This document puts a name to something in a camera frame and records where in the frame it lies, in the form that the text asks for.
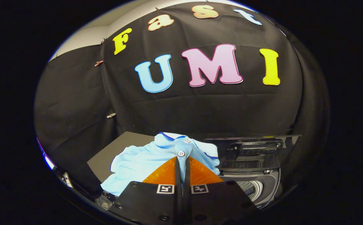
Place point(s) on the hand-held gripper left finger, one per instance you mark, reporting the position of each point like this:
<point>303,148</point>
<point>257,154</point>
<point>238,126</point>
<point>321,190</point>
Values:
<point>178,200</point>

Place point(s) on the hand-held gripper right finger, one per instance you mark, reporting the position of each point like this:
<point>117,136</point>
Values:
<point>186,200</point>

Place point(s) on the light blue polo shirt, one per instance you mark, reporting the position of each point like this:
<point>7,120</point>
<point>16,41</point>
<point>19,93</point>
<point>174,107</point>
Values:
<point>137,162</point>

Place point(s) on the dark transparent washing machine lid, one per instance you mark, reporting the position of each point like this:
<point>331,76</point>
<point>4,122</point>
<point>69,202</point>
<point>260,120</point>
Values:
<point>256,156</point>

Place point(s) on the grey top-load washing machine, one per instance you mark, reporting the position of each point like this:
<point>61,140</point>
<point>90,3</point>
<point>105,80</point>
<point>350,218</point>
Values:
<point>269,184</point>

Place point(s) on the black backdrop cloth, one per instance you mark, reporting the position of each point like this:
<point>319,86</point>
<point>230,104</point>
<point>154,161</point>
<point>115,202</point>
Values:
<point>200,106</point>

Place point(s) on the silver clip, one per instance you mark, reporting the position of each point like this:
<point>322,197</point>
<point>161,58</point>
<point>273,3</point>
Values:
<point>111,115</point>

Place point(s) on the red clip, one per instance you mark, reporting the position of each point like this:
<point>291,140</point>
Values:
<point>99,63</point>

